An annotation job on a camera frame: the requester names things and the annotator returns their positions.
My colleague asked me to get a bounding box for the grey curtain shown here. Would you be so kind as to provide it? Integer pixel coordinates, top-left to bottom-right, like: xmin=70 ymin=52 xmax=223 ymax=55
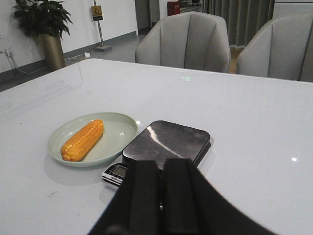
xmin=202 ymin=0 xmax=275 ymax=47

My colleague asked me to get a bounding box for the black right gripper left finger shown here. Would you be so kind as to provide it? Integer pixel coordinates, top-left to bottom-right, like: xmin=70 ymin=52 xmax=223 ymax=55
xmin=89 ymin=161 xmax=159 ymax=235

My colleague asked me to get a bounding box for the left grey upholstered chair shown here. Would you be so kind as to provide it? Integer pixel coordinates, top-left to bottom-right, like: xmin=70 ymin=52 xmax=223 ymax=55
xmin=135 ymin=12 xmax=231 ymax=72

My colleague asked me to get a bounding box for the grey upholstered chair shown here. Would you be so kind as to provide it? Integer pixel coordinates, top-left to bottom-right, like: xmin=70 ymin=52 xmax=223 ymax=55
xmin=135 ymin=12 xmax=231 ymax=72
xmin=236 ymin=12 xmax=313 ymax=82

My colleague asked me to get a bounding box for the pale green oval plate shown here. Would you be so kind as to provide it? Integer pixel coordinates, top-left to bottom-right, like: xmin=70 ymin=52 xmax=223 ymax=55
xmin=47 ymin=112 xmax=137 ymax=167

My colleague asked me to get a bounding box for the black electronic kitchen scale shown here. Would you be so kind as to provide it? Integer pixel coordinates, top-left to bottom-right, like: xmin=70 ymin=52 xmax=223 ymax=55
xmin=101 ymin=120 xmax=211 ymax=188

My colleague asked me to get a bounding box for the yellow warning sign stand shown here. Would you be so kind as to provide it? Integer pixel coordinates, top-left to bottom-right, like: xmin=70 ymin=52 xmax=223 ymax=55
xmin=90 ymin=0 xmax=112 ymax=52

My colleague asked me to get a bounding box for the right grey upholstered chair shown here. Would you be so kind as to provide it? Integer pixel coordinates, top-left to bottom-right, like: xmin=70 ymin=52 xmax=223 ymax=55
xmin=236 ymin=12 xmax=313 ymax=82

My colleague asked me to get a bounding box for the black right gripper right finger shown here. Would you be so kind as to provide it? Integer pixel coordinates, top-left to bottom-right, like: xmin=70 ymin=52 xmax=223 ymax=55
xmin=162 ymin=159 xmax=272 ymax=235

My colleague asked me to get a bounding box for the green potted plant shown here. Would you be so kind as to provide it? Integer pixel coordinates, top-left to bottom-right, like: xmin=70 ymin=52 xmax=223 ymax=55
xmin=14 ymin=0 xmax=72 ymax=38

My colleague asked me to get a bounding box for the gold cylindrical planter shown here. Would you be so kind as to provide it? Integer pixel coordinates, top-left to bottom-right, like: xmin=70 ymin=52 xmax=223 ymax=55
xmin=39 ymin=34 xmax=66 ymax=71

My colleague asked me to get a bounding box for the orange corn cob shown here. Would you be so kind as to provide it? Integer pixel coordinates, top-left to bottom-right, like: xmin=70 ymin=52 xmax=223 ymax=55
xmin=61 ymin=119 xmax=104 ymax=162

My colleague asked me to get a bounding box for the red fire extinguisher box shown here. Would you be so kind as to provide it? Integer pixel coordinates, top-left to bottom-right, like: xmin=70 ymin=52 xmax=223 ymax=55
xmin=167 ymin=0 xmax=180 ymax=16

